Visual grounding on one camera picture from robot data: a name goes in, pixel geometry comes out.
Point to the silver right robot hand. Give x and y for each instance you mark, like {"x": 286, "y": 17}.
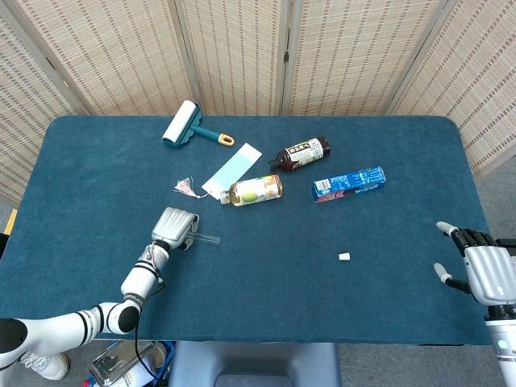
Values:
{"x": 489, "y": 270}

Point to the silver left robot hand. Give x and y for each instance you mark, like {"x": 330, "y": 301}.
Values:
{"x": 171, "y": 225}

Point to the clear glass test tube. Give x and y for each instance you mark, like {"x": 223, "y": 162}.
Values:
{"x": 209, "y": 238}

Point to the small white rubber stopper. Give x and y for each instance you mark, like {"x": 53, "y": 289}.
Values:
{"x": 344, "y": 257}

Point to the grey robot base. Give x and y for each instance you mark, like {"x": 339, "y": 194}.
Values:
{"x": 254, "y": 363}

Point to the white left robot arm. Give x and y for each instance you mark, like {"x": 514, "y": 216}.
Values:
{"x": 139, "y": 280}

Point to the black box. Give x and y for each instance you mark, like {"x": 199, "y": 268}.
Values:
{"x": 507, "y": 242}

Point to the paper bookmark with pink tassel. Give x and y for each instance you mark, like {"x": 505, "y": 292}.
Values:
{"x": 238, "y": 165}

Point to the yellow juice bottle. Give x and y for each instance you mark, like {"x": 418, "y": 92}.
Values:
{"x": 258, "y": 189}

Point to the teal lint roller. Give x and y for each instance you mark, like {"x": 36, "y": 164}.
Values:
{"x": 179, "y": 121}

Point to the blue velvet tablecloth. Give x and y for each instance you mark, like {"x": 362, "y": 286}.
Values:
{"x": 258, "y": 290}

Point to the blue storage bin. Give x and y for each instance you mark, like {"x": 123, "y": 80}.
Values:
{"x": 169, "y": 359}

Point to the shiny metal box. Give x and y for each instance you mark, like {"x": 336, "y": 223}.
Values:
{"x": 117, "y": 363}

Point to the dark brown drink bottle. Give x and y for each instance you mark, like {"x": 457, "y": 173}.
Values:
{"x": 302, "y": 153}

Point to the blue cookie box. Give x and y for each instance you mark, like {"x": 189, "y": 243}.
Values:
{"x": 350, "y": 183}

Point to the white sneaker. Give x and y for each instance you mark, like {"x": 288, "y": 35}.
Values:
{"x": 52, "y": 364}

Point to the woven bamboo folding screen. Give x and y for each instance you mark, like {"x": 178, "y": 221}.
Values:
{"x": 234, "y": 48}

